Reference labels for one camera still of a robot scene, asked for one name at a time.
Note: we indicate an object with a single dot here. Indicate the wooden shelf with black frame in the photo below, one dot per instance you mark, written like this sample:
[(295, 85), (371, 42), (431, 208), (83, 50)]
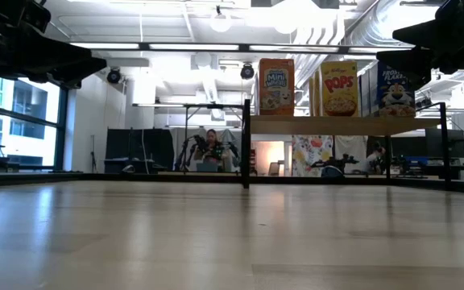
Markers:
[(336, 125)]

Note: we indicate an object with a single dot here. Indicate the overhead light bar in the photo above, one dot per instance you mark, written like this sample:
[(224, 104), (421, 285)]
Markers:
[(195, 46)]

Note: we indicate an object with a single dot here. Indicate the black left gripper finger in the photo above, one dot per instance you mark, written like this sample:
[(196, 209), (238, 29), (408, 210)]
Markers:
[(69, 80), (79, 60)]

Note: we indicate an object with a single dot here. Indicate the person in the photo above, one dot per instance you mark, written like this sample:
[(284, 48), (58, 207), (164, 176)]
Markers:
[(375, 159), (212, 151)]

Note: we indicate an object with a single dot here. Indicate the black dome ceiling camera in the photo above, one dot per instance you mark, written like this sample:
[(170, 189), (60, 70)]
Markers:
[(247, 71), (114, 76)]

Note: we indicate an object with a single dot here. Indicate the white floral hanging cloth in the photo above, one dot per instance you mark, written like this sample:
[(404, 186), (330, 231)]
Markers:
[(310, 151)]

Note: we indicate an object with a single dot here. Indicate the plain white hanging cloth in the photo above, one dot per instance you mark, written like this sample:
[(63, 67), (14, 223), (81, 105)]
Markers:
[(350, 145)]

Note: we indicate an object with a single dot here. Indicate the white globe pendant lamp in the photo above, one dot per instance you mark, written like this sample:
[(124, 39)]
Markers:
[(220, 23), (284, 24)]

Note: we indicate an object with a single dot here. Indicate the large glass window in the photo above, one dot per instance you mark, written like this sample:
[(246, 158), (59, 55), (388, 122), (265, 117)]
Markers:
[(26, 121)]

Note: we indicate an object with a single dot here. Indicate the dark dome-shaped object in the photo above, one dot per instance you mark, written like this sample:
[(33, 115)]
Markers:
[(332, 172)]

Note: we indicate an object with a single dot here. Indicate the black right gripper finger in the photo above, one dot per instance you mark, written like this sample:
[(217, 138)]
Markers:
[(409, 64), (415, 34)]

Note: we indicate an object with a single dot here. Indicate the black ceiling track light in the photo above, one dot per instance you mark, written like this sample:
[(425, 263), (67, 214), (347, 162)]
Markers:
[(423, 103)]

